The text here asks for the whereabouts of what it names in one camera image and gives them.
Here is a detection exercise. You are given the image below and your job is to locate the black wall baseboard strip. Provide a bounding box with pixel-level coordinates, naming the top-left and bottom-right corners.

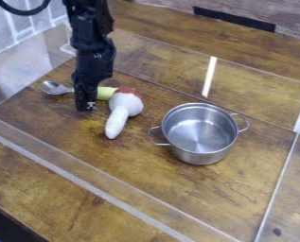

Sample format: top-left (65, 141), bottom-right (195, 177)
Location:
top-left (193, 6), bottom-right (276, 33)

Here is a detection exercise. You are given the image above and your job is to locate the black cable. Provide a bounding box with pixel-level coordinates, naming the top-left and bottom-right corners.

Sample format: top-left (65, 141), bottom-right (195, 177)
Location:
top-left (0, 0), bottom-right (54, 17)

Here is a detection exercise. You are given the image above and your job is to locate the stainless steel pot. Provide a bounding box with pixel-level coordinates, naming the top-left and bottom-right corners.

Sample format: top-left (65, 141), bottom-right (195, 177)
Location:
top-left (149, 102), bottom-right (249, 165)

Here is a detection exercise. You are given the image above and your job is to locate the clear acrylic enclosure panel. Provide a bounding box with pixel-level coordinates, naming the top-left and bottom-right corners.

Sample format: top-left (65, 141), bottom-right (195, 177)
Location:
top-left (0, 26), bottom-right (300, 242)

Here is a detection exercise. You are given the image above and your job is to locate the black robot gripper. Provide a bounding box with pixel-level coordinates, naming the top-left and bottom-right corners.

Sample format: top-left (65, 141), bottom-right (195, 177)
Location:
top-left (62, 0), bottom-right (117, 112)

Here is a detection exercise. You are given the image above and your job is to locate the white red toy mushroom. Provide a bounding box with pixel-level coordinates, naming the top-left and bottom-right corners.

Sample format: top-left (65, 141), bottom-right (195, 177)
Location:
top-left (105, 87), bottom-right (145, 139)

